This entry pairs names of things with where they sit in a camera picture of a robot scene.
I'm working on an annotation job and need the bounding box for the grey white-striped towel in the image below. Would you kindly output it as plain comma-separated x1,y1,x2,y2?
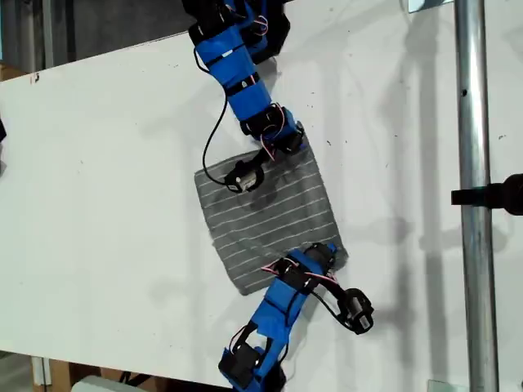
194,142,351,297

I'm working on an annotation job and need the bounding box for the black clamp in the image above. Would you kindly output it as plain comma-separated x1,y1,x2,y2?
450,173,523,216

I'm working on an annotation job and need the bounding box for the brown cardboard box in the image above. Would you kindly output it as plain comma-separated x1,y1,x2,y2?
0,60,29,82
48,359,193,392

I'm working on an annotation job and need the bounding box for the grey vertical pole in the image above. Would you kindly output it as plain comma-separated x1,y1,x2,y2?
42,0,55,69

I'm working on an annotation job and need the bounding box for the white table leg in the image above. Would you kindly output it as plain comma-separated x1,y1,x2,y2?
31,355,52,387

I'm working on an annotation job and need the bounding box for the red white servo wire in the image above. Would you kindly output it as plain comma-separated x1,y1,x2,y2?
260,104,288,164
261,261,340,286

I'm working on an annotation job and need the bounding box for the short black camera stalk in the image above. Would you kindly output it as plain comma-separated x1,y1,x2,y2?
322,280,348,299
249,147,275,171

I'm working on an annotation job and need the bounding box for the black camera cable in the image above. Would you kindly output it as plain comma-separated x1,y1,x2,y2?
312,287,352,330
202,48,230,185

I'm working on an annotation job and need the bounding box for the black camera box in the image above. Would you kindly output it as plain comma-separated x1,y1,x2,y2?
222,159,266,194
336,287,375,336

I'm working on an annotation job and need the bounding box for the steel post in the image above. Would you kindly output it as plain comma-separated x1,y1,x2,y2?
453,0,502,392

